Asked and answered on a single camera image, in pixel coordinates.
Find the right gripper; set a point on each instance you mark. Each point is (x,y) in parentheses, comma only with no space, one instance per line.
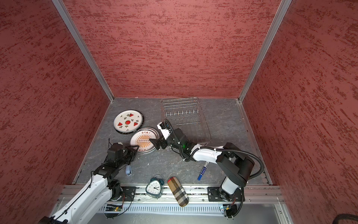
(156,143)

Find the white plate red text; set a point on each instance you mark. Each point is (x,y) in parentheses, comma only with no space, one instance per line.
(156,134)

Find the dark striped rim plate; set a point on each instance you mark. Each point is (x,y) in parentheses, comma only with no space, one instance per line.
(119,130)

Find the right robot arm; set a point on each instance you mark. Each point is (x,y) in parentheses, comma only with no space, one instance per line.
(238,166)

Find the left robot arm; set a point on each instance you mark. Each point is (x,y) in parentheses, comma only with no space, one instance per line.
(101,188)

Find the small light blue object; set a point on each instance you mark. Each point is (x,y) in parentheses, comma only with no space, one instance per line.
(128,170)

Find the teal alarm clock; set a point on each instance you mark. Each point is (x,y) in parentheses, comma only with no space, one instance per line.
(155,187)

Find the blue marker pen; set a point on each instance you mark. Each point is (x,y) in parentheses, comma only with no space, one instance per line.
(203,170)

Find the plaid cylindrical case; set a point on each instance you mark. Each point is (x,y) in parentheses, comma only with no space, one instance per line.
(178,191)

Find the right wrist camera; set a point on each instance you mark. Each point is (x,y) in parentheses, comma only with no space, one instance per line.
(166,132)

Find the wire dish rack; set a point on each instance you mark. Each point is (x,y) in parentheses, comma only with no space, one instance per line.
(187,115)

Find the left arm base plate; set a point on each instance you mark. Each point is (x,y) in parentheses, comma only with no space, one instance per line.
(128,193)

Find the aluminium front rail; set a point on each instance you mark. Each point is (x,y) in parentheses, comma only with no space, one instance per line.
(256,194)

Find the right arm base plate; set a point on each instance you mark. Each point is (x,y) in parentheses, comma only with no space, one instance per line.
(217,194)

